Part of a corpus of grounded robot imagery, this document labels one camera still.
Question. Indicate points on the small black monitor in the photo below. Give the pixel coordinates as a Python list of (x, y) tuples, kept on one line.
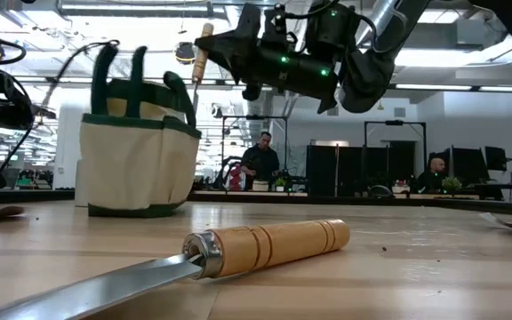
[(496, 157)]

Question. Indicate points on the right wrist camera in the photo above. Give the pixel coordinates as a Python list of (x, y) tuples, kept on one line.
[(280, 26)]

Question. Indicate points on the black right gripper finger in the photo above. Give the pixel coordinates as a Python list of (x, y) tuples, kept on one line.
[(238, 49)]

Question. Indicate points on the black aluminium table frame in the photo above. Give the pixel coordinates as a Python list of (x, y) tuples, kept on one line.
[(25, 196)]

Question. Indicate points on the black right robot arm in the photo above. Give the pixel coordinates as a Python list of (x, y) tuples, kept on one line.
[(367, 80)]

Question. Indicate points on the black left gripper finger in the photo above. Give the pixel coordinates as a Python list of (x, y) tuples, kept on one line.
[(31, 116)]

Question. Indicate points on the black room partition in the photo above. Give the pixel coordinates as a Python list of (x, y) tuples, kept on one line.
[(349, 171)]

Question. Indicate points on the cream green canvas tool bag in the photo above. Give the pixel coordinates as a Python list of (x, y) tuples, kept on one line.
[(136, 169)]

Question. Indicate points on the red background object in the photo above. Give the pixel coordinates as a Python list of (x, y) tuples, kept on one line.
[(236, 178)]

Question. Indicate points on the black background station frame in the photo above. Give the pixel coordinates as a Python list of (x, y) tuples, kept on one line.
[(256, 117), (394, 122)]

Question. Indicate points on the person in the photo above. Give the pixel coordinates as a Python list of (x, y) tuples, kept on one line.
[(436, 166), (260, 160)]

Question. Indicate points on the large black monitor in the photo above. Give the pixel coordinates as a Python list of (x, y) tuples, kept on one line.
[(469, 164)]

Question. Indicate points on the white pot with green plant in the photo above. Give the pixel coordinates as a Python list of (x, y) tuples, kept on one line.
[(80, 186)]

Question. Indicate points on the small green potted plant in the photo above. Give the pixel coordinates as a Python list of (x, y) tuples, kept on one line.
[(280, 183)]

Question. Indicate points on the bushy green potted plant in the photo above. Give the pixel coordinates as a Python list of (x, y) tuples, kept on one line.
[(451, 183)]

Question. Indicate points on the cream plant pot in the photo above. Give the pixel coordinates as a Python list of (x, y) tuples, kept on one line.
[(260, 186)]

